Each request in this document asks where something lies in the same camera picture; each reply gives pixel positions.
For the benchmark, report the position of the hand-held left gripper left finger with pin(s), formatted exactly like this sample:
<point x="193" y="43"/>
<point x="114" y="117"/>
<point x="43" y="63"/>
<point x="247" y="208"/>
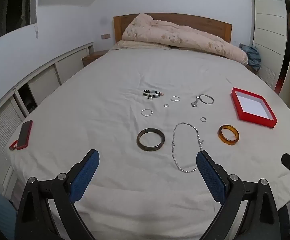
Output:
<point x="85" y="177"/>

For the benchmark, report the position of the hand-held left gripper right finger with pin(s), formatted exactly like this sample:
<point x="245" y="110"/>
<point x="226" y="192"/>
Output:
<point x="210" y="177"/>

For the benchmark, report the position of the amber bangle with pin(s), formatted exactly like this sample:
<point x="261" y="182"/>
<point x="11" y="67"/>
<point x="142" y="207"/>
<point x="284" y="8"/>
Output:
<point x="228" y="142"/>

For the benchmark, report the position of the red shallow box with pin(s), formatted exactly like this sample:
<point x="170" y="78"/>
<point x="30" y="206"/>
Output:
<point x="252" y="107"/>

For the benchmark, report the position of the dark brown bangle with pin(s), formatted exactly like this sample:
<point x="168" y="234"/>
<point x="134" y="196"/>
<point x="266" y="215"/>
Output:
<point x="150" y="148"/>

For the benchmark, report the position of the thin silver bangle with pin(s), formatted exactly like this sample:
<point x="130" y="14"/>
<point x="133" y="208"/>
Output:
<point x="211" y="102"/>

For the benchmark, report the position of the twisted silver hoop earring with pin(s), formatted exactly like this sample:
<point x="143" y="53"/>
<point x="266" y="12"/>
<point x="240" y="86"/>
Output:
<point x="171" y="97"/>

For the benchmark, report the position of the phone in red case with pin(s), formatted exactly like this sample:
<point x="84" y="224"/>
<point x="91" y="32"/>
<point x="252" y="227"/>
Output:
<point x="25" y="135"/>

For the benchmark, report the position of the blue cloth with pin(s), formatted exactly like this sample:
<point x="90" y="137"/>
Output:
<point x="252" y="55"/>

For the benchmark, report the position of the wooden nightstand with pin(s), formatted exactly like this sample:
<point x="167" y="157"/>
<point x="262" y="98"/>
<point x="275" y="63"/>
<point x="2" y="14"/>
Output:
<point x="92" y="57"/>

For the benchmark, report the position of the white wardrobe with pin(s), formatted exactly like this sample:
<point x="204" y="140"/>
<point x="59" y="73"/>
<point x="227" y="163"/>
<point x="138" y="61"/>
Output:
<point x="270" y="30"/>

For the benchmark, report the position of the beige pillow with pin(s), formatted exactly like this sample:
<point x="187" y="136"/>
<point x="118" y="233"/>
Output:
<point x="135" y="45"/>

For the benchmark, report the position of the beige floral duvet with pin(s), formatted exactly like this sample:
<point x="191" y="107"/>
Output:
<point x="185" y="37"/>

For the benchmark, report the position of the wooden headboard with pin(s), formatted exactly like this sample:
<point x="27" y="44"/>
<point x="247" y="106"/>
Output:
<point x="185" y="20"/>

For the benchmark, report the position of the dark window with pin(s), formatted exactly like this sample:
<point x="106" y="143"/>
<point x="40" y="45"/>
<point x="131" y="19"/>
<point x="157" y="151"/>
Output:
<point x="10" y="5"/>

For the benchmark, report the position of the white low wall cabinet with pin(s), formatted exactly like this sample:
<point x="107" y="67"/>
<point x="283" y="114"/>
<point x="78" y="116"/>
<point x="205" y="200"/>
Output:
<point x="45" y="72"/>

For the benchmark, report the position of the wall switch plate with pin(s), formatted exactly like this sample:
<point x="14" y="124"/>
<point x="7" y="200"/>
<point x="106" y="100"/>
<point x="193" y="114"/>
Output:
<point x="105" y="36"/>

